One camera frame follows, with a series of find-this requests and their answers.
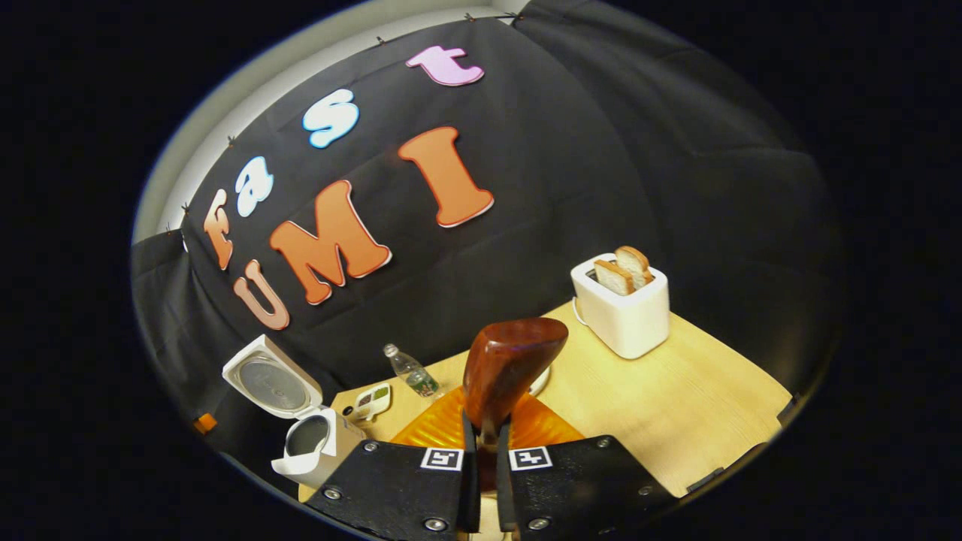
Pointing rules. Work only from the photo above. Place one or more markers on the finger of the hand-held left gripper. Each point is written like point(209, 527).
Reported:
point(204, 423)

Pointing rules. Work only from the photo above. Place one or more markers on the brown wooden spoon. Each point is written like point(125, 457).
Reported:
point(507, 361)

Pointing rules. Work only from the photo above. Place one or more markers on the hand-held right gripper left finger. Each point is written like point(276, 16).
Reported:
point(391, 488)

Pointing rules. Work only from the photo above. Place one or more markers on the white divided bean dish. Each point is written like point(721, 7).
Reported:
point(373, 402)

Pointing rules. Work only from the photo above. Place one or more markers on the white toaster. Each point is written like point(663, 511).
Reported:
point(627, 323)

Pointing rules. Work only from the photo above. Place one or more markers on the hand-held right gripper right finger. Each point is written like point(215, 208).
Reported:
point(579, 485)

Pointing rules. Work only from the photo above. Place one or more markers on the white rice cooker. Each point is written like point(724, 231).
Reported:
point(270, 387)

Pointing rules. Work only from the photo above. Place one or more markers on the clear water bottle green label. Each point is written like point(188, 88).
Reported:
point(413, 373)

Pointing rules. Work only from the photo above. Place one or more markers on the black backdrop cloth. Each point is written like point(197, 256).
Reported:
point(601, 150)

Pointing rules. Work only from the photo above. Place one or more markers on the white round plate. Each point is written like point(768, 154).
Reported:
point(543, 383)

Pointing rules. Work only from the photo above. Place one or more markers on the toast slice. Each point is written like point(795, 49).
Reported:
point(614, 277)
point(636, 261)

